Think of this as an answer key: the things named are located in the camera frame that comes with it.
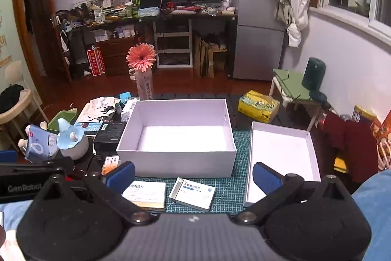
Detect blue grey mountain figure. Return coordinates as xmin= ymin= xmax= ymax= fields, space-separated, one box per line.
xmin=56 ymin=118 xmax=90 ymax=160

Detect blue pouch packet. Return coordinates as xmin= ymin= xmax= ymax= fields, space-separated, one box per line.
xmin=24 ymin=124 xmax=60 ymax=162

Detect white shelf unit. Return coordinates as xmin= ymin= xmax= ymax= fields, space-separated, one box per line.
xmin=153 ymin=19 xmax=194 ymax=69

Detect person's leg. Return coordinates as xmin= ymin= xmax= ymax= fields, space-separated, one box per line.
xmin=351 ymin=169 xmax=391 ymax=261
xmin=0 ymin=200 xmax=34 ymax=231

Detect white storage box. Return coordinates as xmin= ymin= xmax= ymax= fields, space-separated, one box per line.
xmin=116 ymin=99 xmax=237 ymax=179

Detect light blue wipes pack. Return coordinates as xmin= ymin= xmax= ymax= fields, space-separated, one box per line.
xmin=138 ymin=7 xmax=161 ymax=17

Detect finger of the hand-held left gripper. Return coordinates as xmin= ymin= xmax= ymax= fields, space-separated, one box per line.
xmin=0 ymin=150 xmax=74 ymax=171

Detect person's right leg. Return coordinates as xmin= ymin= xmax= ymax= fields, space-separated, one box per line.
xmin=351 ymin=169 xmax=391 ymax=261

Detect silver fridge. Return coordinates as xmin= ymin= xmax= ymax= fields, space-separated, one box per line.
xmin=231 ymin=0 xmax=289 ymax=81

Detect yellow tissue pack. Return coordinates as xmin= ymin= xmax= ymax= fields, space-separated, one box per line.
xmin=238 ymin=90 xmax=281 ymax=123

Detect black computer desk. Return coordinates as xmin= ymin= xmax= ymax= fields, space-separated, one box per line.
xmin=55 ymin=12 xmax=238 ymax=79

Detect wooden drawer chest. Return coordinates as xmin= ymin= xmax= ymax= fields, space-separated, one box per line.
xmin=98 ymin=35 xmax=144 ymax=76

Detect clear plastic box orange label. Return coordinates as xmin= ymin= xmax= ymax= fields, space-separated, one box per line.
xmin=102 ymin=155 xmax=121 ymax=177

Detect green stool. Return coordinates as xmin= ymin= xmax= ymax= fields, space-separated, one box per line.
xmin=269 ymin=68 xmax=329 ymax=131

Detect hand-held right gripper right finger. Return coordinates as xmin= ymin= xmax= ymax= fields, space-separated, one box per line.
xmin=235 ymin=161 xmax=352 ymax=224

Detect white carton box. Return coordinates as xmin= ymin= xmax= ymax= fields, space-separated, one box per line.
xmin=91 ymin=29 xmax=110 ymax=42

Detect yellow book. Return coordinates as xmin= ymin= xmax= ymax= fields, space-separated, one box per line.
xmin=351 ymin=104 xmax=378 ymax=124

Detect red sign package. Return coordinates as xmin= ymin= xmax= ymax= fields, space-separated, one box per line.
xmin=86 ymin=47 xmax=106 ymax=76

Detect black slatted desktop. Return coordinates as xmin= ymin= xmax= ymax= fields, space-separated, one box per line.
xmin=69 ymin=92 xmax=324 ymax=216

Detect green cutting mat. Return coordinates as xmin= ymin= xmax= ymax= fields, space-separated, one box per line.
xmin=122 ymin=129 xmax=255 ymax=214

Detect pink gerbera flower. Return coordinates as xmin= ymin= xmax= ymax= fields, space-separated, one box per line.
xmin=126 ymin=43 xmax=157 ymax=71

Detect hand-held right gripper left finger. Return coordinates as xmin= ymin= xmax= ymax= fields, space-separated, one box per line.
xmin=40 ymin=161 xmax=159 ymax=225

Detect black cloth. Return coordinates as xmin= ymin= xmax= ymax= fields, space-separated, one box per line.
xmin=0 ymin=84 xmax=25 ymax=113

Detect blue printed booklet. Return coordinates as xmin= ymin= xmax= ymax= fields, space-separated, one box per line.
xmin=81 ymin=122 xmax=104 ymax=135

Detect yellow folder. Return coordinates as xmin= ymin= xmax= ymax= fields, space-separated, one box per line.
xmin=334 ymin=155 xmax=352 ymax=173

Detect white box lid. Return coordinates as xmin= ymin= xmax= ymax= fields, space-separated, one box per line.
xmin=243 ymin=121 xmax=321 ymax=208

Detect dark green cylinder appliance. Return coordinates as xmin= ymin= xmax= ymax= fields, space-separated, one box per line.
xmin=302 ymin=57 xmax=329 ymax=104

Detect white orange medicine box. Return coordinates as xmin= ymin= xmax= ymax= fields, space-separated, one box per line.
xmin=121 ymin=180 xmax=167 ymax=212

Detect dark red clothes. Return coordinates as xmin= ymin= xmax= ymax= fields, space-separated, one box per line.
xmin=319 ymin=113 xmax=379 ymax=185

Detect white blue medicine box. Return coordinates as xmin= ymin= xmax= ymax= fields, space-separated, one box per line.
xmin=168 ymin=177 xmax=216 ymax=213

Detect beige chair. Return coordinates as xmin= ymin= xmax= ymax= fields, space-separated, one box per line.
xmin=0 ymin=61 xmax=51 ymax=151

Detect green plastic bin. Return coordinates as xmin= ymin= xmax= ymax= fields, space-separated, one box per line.
xmin=47 ymin=107 xmax=78 ymax=133

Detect ink drawing papers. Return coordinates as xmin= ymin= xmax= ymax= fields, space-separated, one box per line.
xmin=76 ymin=97 xmax=115 ymax=124

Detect person's left leg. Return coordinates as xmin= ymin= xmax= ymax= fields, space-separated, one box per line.
xmin=0 ymin=200 xmax=34 ymax=231

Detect white plush toy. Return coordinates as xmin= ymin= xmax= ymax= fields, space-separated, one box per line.
xmin=18 ymin=124 xmax=33 ymax=154

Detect black cardboard box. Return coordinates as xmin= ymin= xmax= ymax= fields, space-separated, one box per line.
xmin=92 ymin=121 xmax=128 ymax=144

